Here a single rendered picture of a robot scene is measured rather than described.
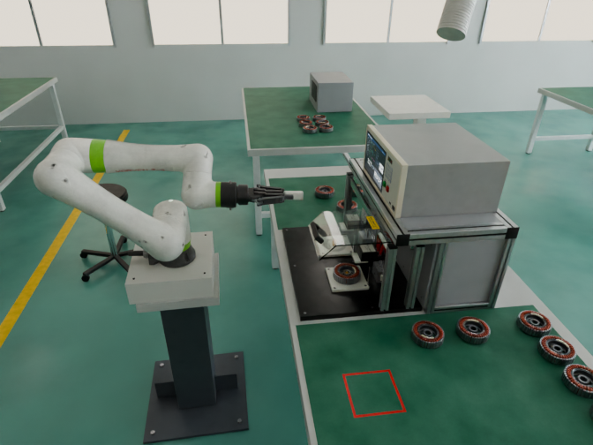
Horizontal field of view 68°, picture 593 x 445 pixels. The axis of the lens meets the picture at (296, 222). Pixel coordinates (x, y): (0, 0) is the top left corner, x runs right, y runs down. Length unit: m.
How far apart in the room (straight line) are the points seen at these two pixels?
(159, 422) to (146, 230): 1.11
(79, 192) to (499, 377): 1.46
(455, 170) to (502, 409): 0.76
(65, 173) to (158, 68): 4.87
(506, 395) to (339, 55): 5.36
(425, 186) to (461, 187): 0.13
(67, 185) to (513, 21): 6.49
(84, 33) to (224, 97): 1.84
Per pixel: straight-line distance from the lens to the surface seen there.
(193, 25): 6.18
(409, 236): 1.52
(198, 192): 1.56
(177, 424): 2.35
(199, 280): 1.75
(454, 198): 1.66
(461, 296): 1.80
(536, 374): 1.70
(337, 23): 6.31
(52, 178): 1.53
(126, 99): 6.49
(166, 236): 1.57
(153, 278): 1.79
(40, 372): 2.83
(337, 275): 1.79
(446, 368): 1.60
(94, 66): 6.48
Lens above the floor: 1.89
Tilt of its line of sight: 30 degrees down
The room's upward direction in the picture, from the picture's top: 1 degrees clockwise
